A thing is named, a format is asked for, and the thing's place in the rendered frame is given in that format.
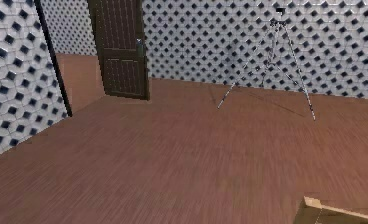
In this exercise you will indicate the tan cardboard box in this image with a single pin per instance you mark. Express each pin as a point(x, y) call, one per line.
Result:
point(328, 213)

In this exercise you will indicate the dark brown room door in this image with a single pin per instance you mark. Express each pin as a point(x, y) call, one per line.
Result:
point(120, 46)

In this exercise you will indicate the grey tripod stand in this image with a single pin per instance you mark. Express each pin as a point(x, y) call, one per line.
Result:
point(275, 50)

